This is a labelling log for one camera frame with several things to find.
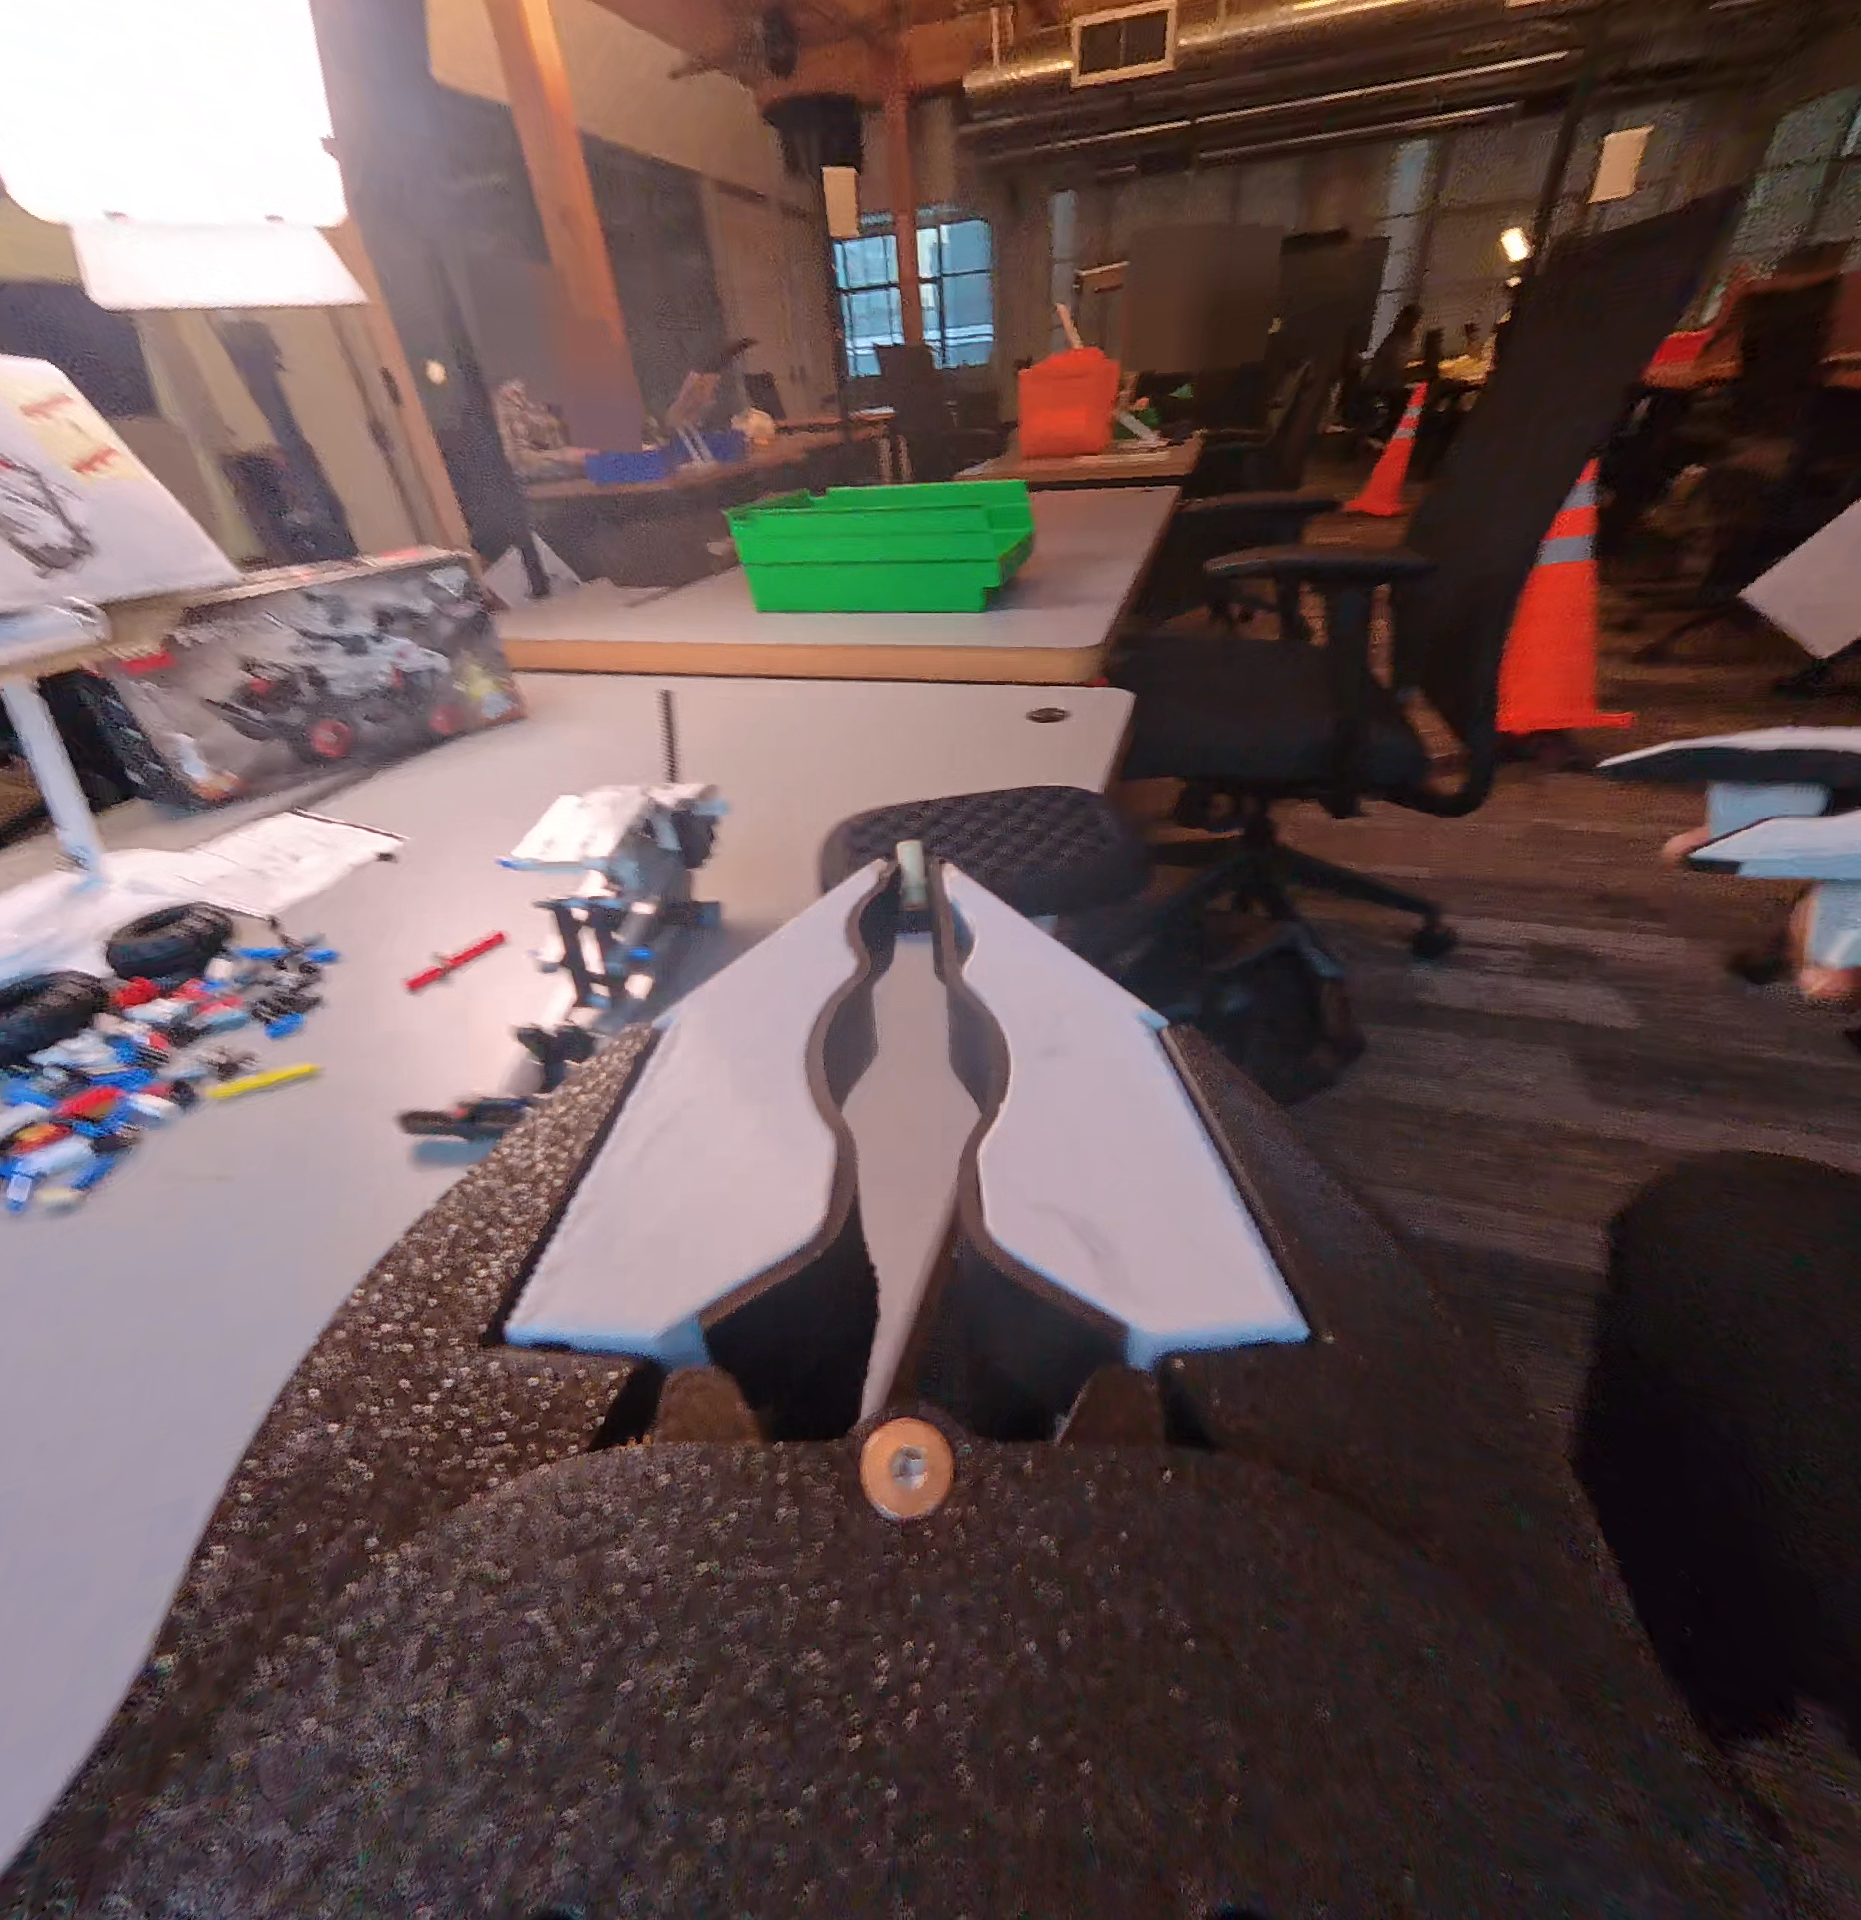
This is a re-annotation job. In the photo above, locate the green storage bin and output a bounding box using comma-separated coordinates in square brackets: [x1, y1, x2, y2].
[721, 481, 1041, 620]

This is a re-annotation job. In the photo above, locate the black padded armrest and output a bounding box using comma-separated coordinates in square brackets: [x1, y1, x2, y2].
[817, 782, 1152, 919]

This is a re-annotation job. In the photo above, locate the toy instruction booklet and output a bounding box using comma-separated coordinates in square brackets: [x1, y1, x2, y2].
[0, 353, 246, 620]

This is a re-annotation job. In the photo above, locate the toy truck chassis model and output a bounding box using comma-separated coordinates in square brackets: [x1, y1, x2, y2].
[396, 782, 732, 1147]

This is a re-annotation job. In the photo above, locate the orange storage bin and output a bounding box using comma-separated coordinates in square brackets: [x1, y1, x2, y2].
[1017, 347, 1128, 458]

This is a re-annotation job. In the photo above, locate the grey table with wooden edge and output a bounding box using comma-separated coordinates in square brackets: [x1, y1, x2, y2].
[501, 485, 1181, 690]

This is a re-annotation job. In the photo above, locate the metal air duct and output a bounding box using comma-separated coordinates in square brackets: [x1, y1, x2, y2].
[960, 0, 1623, 137]

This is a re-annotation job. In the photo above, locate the person's dark trouser leg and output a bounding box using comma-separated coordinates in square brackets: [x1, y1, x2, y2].
[1581, 1151, 1861, 1789]

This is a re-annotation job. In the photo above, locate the white book stand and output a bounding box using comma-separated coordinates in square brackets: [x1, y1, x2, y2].
[0, 595, 275, 983]

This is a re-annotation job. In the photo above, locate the black office chair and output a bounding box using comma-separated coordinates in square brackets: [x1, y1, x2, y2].
[1106, 185, 1746, 965]

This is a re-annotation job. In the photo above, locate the white board panel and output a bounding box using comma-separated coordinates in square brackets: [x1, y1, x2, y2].
[1737, 476, 1861, 661]

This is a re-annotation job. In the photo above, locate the orange traffic cone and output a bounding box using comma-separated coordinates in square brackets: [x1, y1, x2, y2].
[1497, 457, 1639, 737]
[1341, 379, 1431, 519]

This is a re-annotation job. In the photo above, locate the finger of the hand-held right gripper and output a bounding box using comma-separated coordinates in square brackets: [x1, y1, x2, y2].
[1595, 730, 1861, 801]
[1683, 810, 1861, 884]

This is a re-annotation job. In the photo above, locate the cluttered wooden workbench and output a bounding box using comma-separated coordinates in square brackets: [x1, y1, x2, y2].
[512, 420, 878, 502]

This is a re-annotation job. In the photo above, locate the pile of small toy pieces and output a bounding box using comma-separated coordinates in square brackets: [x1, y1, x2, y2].
[0, 931, 341, 1216]

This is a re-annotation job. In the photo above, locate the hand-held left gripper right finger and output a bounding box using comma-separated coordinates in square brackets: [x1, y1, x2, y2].
[937, 859, 1308, 1370]

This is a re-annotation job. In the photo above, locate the studio light panel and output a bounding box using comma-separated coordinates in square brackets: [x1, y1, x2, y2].
[0, 0, 374, 312]

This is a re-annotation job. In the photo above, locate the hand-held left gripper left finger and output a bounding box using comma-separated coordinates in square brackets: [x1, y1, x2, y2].
[503, 859, 897, 1370]

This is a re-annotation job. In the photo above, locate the person's right hand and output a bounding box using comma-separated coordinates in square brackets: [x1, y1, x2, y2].
[1661, 830, 1861, 1035]

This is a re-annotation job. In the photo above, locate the white sticker sheet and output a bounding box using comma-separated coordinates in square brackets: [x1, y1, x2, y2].
[165, 810, 410, 919]

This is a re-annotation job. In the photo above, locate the toy truck set box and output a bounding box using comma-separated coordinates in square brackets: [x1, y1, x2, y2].
[111, 550, 526, 812]

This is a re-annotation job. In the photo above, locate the paned window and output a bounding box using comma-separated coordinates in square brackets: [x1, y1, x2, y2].
[831, 216, 997, 378]

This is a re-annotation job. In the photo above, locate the wooden pillar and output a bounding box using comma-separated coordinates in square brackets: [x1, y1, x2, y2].
[485, 0, 650, 451]

